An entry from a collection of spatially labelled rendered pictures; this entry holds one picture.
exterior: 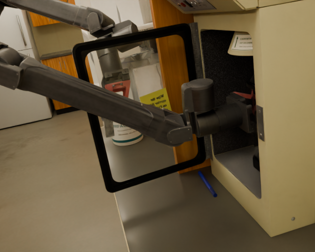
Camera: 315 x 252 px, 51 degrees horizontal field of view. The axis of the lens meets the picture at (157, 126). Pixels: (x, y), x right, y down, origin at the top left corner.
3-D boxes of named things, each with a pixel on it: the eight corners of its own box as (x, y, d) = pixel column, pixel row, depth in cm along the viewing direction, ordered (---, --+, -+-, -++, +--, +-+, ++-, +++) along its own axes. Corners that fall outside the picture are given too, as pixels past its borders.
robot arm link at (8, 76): (-2, 66, 71) (-23, 81, 61) (4, 42, 69) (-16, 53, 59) (175, 133, 82) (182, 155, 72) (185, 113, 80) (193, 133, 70)
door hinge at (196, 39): (209, 157, 98) (193, 22, 85) (213, 161, 96) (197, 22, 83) (205, 158, 98) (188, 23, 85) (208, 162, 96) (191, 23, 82)
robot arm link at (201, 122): (188, 132, 78) (196, 143, 73) (184, 106, 75) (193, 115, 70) (215, 125, 79) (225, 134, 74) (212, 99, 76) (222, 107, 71)
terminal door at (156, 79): (207, 161, 97) (190, 21, 83) (107, 194, 88) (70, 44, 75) (205, 160, 98) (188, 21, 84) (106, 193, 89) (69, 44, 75)
